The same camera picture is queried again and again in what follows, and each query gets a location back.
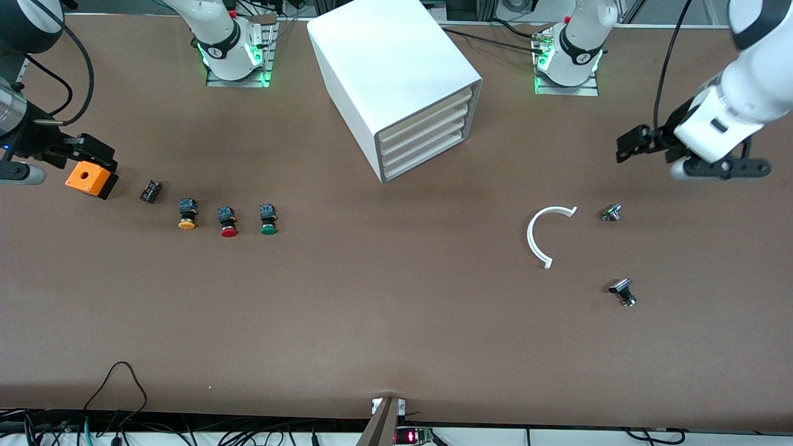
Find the black metal knob switch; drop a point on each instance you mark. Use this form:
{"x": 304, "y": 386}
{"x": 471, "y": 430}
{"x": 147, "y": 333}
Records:
{"x": 621, "y": 287}

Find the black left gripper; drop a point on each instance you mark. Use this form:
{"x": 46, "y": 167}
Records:
{"x": 663, "y": 137}

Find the white plastic bin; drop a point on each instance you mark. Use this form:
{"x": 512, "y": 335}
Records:
{"x": 427, "y": 152}

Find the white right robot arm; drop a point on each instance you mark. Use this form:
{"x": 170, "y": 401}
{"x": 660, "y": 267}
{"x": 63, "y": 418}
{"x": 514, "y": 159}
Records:
{"x": 223, "y": 37}

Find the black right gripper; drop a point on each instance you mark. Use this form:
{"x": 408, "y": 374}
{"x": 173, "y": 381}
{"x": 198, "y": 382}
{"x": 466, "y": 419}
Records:
{"x": 32, "y": 140}

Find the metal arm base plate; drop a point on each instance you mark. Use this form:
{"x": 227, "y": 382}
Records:
{"x": 567, "y": 90}
{"x": 238, "y": 82}

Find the green push button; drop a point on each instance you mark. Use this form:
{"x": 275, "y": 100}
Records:
{"x": 267, "y": 217}

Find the orange button enclosure box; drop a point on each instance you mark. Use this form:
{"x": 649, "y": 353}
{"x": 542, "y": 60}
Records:
{"x": 96, "y": 174}

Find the small black contact block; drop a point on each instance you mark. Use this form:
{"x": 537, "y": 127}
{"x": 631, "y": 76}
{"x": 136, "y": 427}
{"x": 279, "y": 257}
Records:
{"x": 150, "y": 191}

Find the white drawer cabinet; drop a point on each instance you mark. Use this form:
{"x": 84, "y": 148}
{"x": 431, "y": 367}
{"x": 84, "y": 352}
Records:
{"x": 384, "y": 56}

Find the cream cabinet drawer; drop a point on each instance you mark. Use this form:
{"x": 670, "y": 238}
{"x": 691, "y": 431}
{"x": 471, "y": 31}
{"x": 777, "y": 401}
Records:
{"x": 427, "y": 141}
{"x": 427, "y": 116}
{"x": 427, "y": 129}

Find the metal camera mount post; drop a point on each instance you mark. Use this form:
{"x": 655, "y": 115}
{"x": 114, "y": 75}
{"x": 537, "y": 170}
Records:
{"x": 381, "y": 424}

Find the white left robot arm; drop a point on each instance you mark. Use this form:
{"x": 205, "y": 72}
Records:
{"x": 743, "y": 87}

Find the red push button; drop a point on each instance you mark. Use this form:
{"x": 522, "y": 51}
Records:
{"x": 227, "y": 217}

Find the small device with red display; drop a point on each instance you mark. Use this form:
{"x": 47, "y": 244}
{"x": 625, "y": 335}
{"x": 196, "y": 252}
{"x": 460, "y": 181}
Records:
{"x": 412, "y": 436}

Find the yellow push button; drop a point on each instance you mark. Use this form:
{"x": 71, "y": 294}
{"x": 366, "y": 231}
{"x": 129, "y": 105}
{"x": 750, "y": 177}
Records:
{"x": 187, "y": 214}

